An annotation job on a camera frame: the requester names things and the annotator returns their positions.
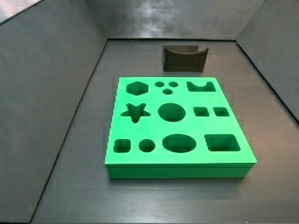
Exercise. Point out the green shape sorting board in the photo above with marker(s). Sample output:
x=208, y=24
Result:
x=173, y=131

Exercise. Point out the black curved holder stand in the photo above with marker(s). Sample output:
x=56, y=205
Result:
x=184, y=58

